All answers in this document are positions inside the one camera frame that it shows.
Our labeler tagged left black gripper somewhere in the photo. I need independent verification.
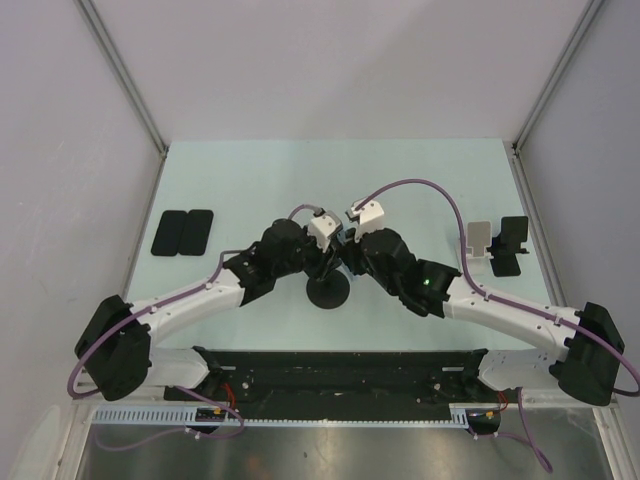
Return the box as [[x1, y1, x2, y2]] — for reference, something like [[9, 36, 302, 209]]
[[272, 224, 340, 280]]

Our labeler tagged black round base phone stand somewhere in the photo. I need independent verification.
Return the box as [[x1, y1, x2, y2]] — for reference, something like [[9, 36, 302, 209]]
[[306, 266, 351, 310]]

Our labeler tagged white phone stand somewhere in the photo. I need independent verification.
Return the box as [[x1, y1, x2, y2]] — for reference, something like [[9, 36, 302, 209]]
[[456, 220, 492, 276]]

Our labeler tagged black phone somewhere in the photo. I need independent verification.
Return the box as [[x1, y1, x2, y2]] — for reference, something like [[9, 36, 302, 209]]
[[178, 209, 214, 256], [151, 210, 187, 257]]

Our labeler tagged phone with light blue case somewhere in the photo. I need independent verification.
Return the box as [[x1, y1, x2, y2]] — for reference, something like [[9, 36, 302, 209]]
[[338, 230, 354, 282]]

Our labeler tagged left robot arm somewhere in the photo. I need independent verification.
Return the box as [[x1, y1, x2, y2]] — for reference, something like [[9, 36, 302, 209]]
[[67, 212, 342, 401]]

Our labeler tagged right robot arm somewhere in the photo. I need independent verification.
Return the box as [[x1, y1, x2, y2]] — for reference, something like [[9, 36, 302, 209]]
[[339, 228, 624, 406]]

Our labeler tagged black folding phone stand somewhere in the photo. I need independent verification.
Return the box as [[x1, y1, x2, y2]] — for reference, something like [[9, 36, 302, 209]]
[[488, 216, 529, 278]]

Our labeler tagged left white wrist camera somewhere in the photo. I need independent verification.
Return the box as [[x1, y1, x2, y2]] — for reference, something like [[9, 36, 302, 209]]
[[307, 210, 343, 253]]

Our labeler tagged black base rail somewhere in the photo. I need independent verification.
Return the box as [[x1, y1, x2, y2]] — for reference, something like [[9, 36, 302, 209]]
[[192, 349, 517, 422]]

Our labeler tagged white slotted cable duct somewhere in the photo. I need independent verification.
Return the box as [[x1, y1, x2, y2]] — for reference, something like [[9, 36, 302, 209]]
[[92, 402, 474, 429]]

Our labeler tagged right aluminium frame post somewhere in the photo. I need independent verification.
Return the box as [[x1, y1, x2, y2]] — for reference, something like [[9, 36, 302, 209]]
[[511, 0, 608, 156]]

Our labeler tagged aluminium frame post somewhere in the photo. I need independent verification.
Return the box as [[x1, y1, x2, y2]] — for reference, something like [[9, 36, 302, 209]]
[[73, 0, 169, 160], [511, 0, 608, 156]]

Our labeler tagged left aluminium frame post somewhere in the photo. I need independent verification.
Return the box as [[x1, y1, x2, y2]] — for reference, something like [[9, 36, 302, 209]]
[[73, 0, 169, 160]]

